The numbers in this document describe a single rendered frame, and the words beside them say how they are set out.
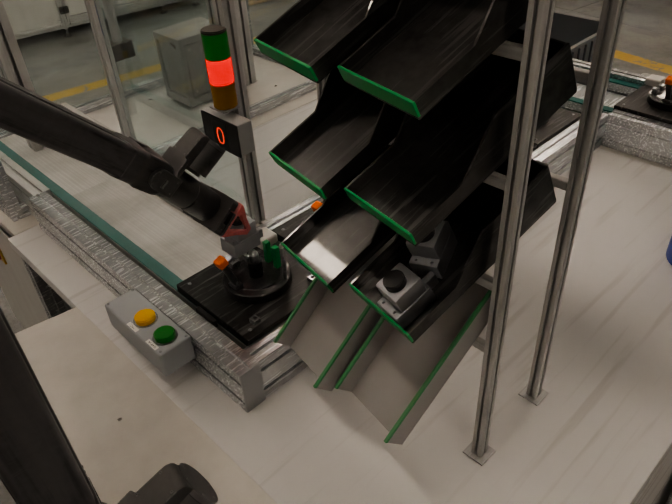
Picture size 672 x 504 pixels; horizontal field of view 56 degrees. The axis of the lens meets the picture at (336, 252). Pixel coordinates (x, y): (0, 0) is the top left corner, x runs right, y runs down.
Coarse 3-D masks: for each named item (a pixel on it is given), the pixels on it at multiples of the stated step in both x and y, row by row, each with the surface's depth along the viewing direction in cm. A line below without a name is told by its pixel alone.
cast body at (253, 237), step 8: (248, 216) 121; (232, 224) 118; (240, 224) 118; (256, 232) 121; (224, 240) 120; (232, 240) 119; (240, 240) 118; (248, 240) 120; (256, 240) 122; (224, 248) 121; (232, 248) 119; (240, 248) 119; (248, 248) 121
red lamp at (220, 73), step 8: (208, 64) 122; (216, 64) 122; (224, 64) 122; (208, 72) 124; (216, 72) 123; (224, 72) 123; (232, 72) 125; (216, 80) 124; (224, 80) 124; (232, 80) 125
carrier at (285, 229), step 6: (306, 210) 149; (312, 210) 149; (300, 216) 147; (306, 216) 147; (288, 222) 146; (294, 222) 146; (300, 222) 145; (276, 228) 144; (282, 228) 144; (288, 228) 144; (294, 228) 144; (282, 234) 142; (288, 234) 142; (282, 240) 142
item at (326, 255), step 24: (336, 192) 100; (312, 216) 100; (336, 216) 100; (360, 216) 98; (288, 240) 99; (312, 240) 99; (336, 240) 97; (360, 240) 95; (384, 240) 93; (312, 264) 97; (336, 264) 95; (360, 264) 92; (336, 288) 92
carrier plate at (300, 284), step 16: (240, 256) 136; (288, 256) 135; (208, 272) 132; (304, 272) 131; (192, 288) 129; (208, 288) 128; (304, 288) 127; (208, 304) 124; (224, 304) 124; (240, 304) 124; (256, 304) 124; (272, 304) 123; (288, 304) 123; (224, 320) 120; (240, 320) 120; (272, 320) 120; (240, 336) 118; (256, 336) 117
